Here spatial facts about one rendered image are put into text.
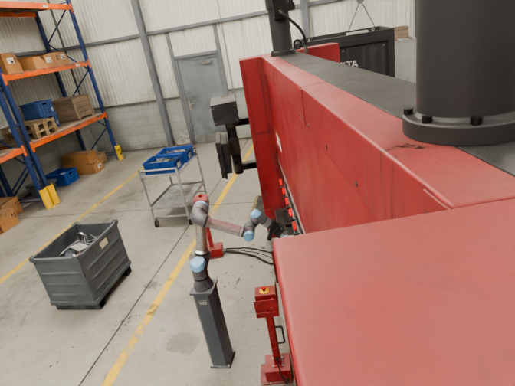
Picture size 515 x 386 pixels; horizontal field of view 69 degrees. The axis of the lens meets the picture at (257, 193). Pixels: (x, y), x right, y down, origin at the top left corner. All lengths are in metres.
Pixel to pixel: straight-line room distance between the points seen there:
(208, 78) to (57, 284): 6.58
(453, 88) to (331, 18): 8.69
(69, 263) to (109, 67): 7.23
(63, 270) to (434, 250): 4.28
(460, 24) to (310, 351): 0.48
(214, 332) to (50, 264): 2.09
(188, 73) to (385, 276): 9.69
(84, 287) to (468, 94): 4.20
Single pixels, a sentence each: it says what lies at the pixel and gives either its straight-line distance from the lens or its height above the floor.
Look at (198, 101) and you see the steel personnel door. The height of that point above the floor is 1.11.
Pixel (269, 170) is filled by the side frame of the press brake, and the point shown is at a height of 1.29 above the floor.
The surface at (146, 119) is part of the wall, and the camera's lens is 10.70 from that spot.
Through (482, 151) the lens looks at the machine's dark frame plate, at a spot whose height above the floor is 2.30.
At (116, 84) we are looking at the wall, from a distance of 10.86.
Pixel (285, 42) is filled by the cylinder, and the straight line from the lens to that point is 3.05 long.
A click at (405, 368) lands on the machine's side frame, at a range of 0.27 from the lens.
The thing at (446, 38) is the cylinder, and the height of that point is 2.45.
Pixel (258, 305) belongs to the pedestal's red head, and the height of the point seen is 0.77.
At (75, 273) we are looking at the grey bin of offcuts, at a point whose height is 0.52.
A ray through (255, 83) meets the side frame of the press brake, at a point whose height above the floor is 2.09.
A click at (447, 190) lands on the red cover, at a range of 0.48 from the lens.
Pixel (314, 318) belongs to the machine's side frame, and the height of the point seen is 2.30.
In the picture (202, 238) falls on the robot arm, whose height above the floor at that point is 1.14.
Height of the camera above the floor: 2.50
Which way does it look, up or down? 23 degrees down
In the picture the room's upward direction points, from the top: 10 degrees counter-clockwise
